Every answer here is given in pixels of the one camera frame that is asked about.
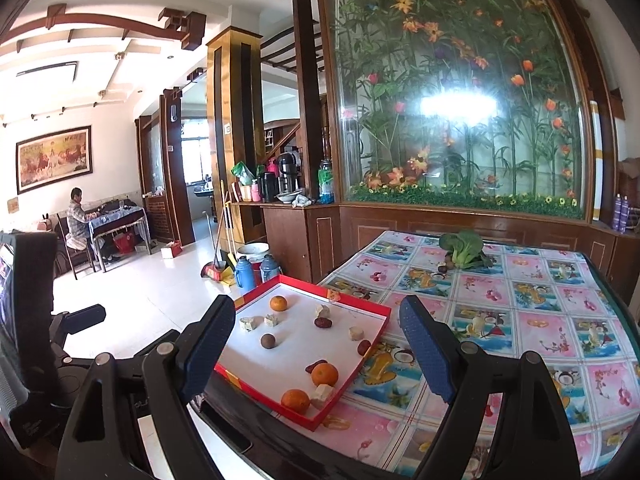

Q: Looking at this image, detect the black thermos jug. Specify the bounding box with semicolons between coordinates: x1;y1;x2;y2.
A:
277;152;301;195

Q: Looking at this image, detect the wooden low cabinet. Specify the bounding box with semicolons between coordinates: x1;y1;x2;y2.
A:
262;202;626;306

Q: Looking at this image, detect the broom with red dustpan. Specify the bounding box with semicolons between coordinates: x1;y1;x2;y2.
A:
201;180;237;287

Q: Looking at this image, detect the printed fruit tablecloth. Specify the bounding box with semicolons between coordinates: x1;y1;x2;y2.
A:
200;230;636;480

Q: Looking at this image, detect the white basin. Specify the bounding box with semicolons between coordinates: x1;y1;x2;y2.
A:
237;242;271;261

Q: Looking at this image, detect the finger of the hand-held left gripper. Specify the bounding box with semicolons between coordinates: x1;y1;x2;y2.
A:
50;304;107;356

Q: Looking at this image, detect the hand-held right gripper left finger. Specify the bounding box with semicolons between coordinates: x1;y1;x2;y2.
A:
65;295;236;480

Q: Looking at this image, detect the glass flower display cabinet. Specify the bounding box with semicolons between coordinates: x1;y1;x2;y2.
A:
314;0;618;223

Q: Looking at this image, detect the green bok choy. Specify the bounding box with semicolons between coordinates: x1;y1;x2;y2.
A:
439;230;493;269

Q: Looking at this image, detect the blue floor thermos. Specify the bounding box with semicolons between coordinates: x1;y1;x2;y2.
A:
260;254;283;285
235;256;257;296

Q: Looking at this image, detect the green plastic bag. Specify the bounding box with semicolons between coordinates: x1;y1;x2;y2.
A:
231;161;256;187

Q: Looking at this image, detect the green plastic bottle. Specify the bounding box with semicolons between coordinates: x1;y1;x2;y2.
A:
318;159;335;206

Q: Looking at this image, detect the framed wall painting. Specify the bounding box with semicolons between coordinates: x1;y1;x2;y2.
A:
16;125;93;195

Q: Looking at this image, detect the ceiling light panel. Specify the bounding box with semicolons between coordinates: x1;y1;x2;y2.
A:
17;60;78;78

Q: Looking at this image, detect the red cardboard box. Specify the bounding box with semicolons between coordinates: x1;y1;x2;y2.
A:
214;274;392;432

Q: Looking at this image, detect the dark wooden chair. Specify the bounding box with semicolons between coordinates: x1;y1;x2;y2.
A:
55;212;96;281

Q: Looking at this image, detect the table with dark cloth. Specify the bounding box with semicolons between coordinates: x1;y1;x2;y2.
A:
87;205;152;272

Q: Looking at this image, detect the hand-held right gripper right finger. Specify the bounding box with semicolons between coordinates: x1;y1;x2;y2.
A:
398;295;583;480

